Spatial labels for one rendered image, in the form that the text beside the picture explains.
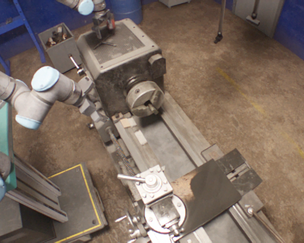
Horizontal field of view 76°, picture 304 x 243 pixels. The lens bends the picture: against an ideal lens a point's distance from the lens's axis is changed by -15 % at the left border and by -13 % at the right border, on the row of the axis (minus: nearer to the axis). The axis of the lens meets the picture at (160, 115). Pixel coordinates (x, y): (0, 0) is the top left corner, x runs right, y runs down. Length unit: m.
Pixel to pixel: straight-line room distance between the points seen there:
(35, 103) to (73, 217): 1.52
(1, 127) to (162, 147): 1.12
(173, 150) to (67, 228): 1.17
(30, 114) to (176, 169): 1.16
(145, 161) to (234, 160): 0.61
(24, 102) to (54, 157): 2.11
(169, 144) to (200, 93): 1.44
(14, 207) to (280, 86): 3.42
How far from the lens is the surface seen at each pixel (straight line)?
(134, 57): 1.50
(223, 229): 1.58
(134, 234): 1.40
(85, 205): 2.14
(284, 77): 3.67
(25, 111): 0.79
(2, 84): 0.84
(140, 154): 1.60
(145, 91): 1.43
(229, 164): 1.55
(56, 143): 2.98
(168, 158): 1.70
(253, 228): 1.51
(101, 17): 1.52
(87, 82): 0.86
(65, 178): 2.31
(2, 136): 1.24
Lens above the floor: 2.25
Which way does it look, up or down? 53 degrees down
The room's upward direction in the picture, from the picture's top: 6 degrees counter-clockwise
